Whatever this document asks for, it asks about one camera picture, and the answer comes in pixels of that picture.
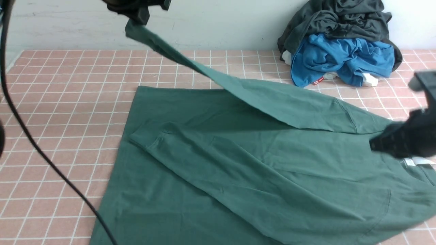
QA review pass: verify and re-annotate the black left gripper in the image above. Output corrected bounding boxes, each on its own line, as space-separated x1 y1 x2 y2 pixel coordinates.
103 0 171 25

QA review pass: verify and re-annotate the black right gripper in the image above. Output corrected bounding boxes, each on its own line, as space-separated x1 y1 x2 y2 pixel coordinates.
369 109 436 159

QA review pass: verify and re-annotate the green long-sleeve top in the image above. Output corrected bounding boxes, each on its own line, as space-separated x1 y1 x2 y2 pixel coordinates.
98 20 436 245

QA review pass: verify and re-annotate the blue garment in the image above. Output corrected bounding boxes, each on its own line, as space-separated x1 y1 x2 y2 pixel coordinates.
290 33 394 87

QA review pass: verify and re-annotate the dark grey garment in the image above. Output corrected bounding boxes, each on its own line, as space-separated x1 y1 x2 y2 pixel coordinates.
277 0 402 71

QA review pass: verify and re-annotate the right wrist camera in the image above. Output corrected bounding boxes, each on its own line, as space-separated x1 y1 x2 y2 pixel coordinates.
408 70 436 110

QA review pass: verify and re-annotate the black left camera cable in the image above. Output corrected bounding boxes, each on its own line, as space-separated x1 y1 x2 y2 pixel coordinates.
0 0 118 245

